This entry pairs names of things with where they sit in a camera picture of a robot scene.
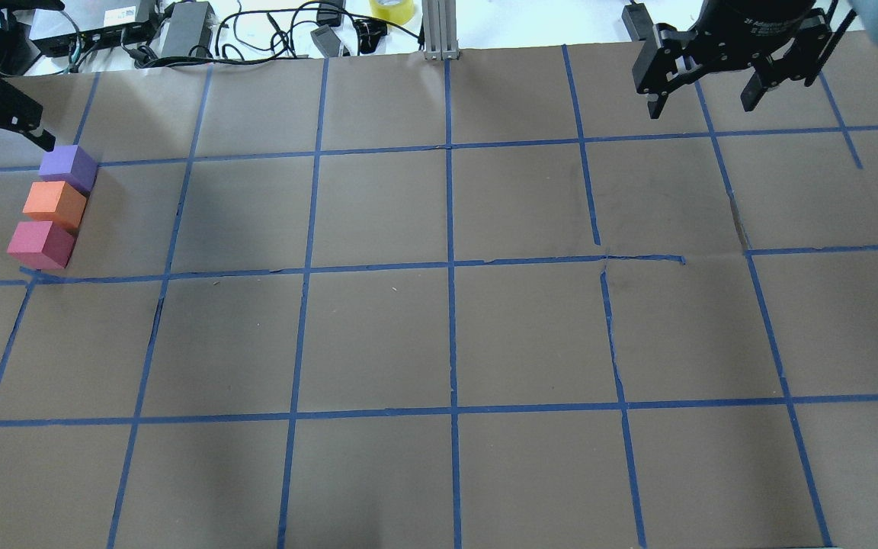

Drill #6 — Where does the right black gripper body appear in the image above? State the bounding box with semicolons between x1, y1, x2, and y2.
690;1;825;73

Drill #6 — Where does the orange foam block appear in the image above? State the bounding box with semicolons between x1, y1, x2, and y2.
22;181;88;234

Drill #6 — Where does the black power adapter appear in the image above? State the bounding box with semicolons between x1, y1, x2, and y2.
621;1;655;42

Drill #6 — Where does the purple foam block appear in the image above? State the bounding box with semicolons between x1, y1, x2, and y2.
38;145;100;195

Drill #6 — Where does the grey network box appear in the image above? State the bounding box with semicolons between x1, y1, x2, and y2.
29;1;160;58

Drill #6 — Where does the red foam block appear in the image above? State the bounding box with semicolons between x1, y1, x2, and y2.
7;221;76;270

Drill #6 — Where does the black power brick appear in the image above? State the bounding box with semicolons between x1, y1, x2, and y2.
159;1;215;59

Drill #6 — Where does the yellow tape roll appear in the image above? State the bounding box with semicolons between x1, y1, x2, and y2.
368;0;417;27

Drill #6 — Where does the aluminium frame post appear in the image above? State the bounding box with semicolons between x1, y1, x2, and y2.
421;0;460;60

